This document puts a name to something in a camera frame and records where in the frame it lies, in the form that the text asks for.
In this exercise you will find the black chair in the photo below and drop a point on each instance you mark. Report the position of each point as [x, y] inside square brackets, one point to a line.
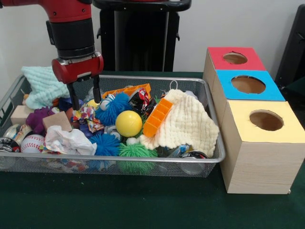
[295, 47]

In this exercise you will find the yellow ball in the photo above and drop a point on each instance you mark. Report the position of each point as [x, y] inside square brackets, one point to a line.
[128, 124]

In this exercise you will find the orange plastic brick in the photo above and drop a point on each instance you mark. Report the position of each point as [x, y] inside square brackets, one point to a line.
[155, 119]

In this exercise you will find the white crumpled paper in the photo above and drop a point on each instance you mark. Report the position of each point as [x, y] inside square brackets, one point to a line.
[69, 140]

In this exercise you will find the mint knitted cloth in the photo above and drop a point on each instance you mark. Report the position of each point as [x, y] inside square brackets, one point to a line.
[43, 88]

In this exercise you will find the shallow mesh bin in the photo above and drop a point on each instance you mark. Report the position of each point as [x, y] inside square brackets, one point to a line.
[143, 167]

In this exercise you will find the green covered side table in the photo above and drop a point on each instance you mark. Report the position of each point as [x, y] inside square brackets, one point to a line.
[297, 88]

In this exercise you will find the dark green tablecloth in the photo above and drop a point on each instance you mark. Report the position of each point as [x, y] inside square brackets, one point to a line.
[119, 205]

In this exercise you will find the blue spiky ball with eyes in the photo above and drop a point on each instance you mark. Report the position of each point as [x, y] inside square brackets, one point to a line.
[116, 107]

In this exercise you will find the wooden box with three holes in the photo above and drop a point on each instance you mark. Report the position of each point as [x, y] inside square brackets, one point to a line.
[259, 167]

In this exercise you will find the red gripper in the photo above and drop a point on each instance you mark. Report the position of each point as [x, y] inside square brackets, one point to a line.
[78, 68]

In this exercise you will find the green spiky ball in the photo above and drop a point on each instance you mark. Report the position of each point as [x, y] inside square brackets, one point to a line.
[135, 151]

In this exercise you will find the red blue white patterned cloth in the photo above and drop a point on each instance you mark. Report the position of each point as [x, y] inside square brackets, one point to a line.
[88, 118]

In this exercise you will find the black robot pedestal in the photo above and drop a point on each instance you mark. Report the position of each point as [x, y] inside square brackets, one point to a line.
[143, 35]

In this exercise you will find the cream knitted cloth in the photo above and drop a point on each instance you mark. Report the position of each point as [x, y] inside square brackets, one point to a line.
[186, 124]

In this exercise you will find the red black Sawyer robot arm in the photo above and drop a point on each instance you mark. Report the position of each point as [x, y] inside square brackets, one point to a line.
[71, 31]

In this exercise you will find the white baseball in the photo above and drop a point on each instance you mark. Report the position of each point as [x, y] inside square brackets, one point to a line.
[32, 143]

